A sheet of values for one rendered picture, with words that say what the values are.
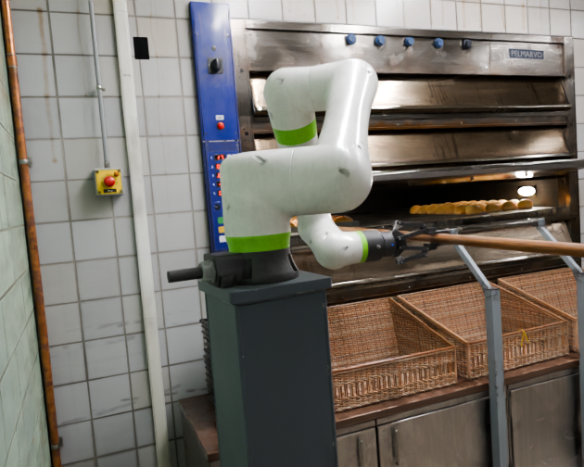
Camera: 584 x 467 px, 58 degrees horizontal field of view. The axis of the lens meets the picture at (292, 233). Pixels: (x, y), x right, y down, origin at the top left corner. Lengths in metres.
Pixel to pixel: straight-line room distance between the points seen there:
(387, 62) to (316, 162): 1.72
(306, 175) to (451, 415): 1.44
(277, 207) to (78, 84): 1.35
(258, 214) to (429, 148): 1.79
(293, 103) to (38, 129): 1.12
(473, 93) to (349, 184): 2.00
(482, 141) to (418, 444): 1.54
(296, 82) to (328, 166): 0.43
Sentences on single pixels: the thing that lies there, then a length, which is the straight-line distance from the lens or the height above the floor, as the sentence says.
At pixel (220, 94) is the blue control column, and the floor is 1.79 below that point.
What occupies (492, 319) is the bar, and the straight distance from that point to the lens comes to 2.15.
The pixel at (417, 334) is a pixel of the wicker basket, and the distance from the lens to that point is 2.38.
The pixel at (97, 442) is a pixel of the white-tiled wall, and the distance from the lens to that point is 2.32.
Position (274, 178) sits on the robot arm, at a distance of 0.97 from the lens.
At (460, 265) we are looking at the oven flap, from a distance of 2.74.
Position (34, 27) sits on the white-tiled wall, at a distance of 2.25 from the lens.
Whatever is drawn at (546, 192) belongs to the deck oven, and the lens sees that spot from 3.41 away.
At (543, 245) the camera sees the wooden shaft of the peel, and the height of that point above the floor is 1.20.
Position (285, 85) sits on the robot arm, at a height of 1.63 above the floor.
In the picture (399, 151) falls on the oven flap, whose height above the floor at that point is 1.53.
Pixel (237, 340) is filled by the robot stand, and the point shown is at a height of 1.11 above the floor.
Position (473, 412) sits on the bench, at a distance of 2.26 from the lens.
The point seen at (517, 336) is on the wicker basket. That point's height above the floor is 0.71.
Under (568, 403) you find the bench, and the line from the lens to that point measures 2.61.
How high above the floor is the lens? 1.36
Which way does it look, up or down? 4 degrees down
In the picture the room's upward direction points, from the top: 4 degrees counter-clockwise
